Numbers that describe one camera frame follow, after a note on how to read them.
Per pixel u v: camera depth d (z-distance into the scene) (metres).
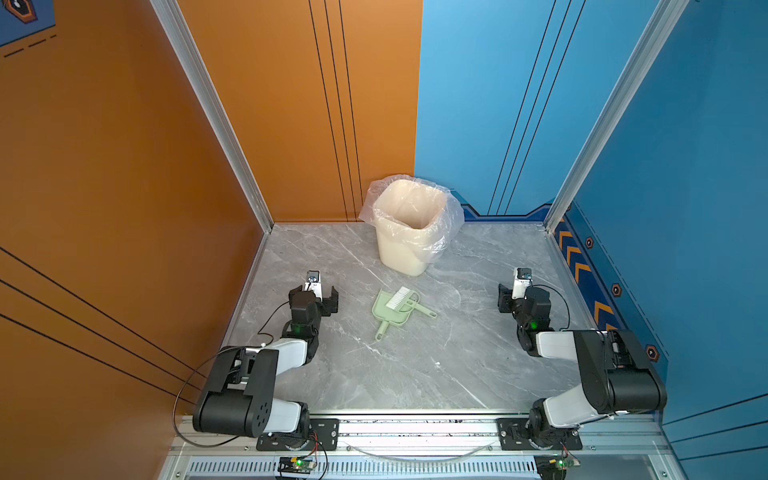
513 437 0.72
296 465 0.71
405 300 0.97
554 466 0.71
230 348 0.48
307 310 0.69
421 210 1.02
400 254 0.95
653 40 0.74
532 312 0.72
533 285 0.79
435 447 0.73
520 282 0.81
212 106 0.85
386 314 0.94
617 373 0.46
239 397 0.43
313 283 0.78
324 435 0.74
